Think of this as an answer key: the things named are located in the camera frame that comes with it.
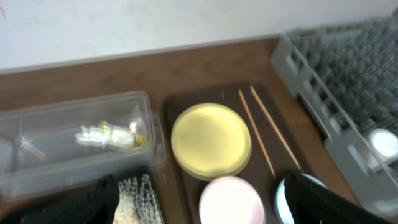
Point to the grey dishwasher rack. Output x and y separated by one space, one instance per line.
346 76

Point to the yellow round plate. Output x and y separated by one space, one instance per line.
210 140

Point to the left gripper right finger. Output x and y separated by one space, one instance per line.
311 203

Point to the wooden chopstick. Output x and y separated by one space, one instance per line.
256 132
275 127

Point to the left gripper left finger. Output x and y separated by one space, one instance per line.
94 204

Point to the white tissue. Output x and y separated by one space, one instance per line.
91 136

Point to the black plastic tray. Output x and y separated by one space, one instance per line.
15 217

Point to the white bowl with crumbs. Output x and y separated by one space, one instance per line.
230 200

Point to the green orange snack wrapper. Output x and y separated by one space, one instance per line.
140 140

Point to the clear plastic bin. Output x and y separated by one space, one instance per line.
40 155

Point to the spilled rice and nuts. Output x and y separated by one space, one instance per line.
138 203

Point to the light blue bowl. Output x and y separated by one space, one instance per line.
281 208

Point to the white cup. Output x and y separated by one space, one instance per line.
385 144

